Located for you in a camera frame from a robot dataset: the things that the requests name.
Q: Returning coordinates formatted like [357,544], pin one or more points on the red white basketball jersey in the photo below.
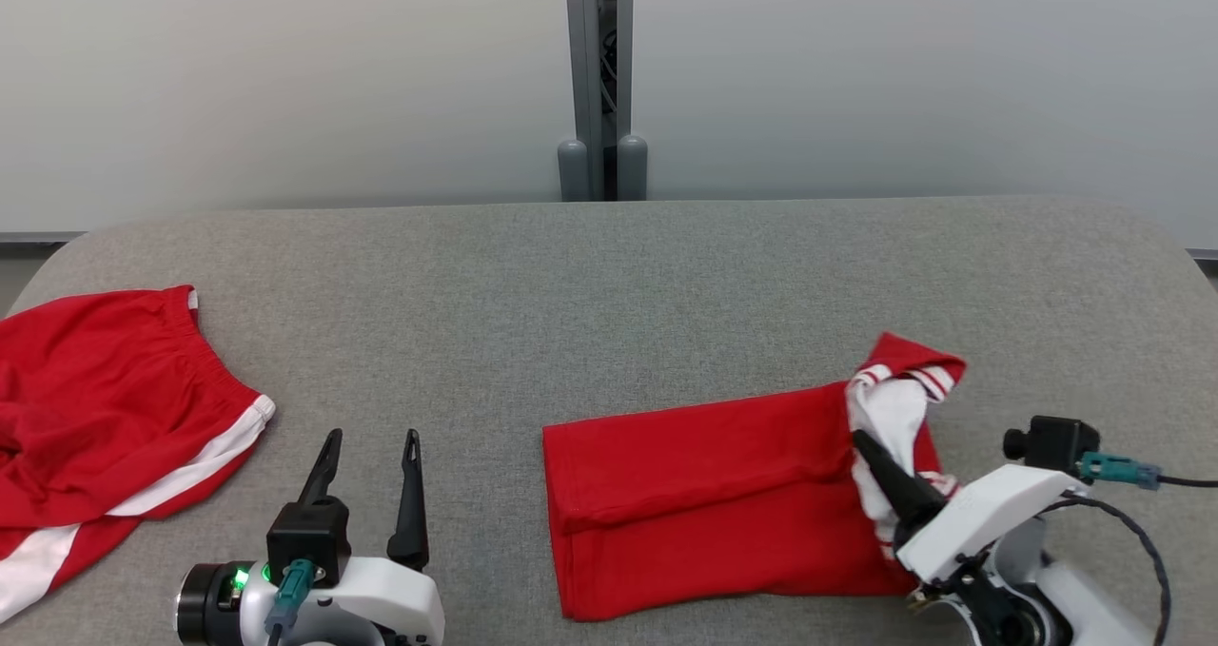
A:
[714,494]

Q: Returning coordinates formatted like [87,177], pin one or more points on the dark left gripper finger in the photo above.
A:
[324,470]
[411,503]

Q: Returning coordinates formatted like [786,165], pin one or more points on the grey round post foot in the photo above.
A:
[633,166]
[573,170]

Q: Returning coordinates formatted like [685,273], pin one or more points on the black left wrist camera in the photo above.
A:
[304,532]

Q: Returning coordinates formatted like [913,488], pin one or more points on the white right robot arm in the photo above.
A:
[1094,608]

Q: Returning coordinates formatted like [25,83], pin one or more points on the grey skirting strip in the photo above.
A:
[33,238]
[1204,253]

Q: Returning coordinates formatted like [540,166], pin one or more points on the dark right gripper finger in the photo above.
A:
[904,503]

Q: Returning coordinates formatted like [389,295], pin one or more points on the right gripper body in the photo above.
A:
[990,617]

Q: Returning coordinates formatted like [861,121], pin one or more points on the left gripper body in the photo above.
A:
[381,608]

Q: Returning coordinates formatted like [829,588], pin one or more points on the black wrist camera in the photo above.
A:
[304,532]
[1061,446]

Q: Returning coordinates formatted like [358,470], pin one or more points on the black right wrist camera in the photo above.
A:
[1061,446]

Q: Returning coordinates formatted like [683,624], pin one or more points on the red shorts white side stripe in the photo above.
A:
[95,389]

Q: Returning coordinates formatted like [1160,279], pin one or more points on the grey metal partition post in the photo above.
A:
[582,56]
[625,56]

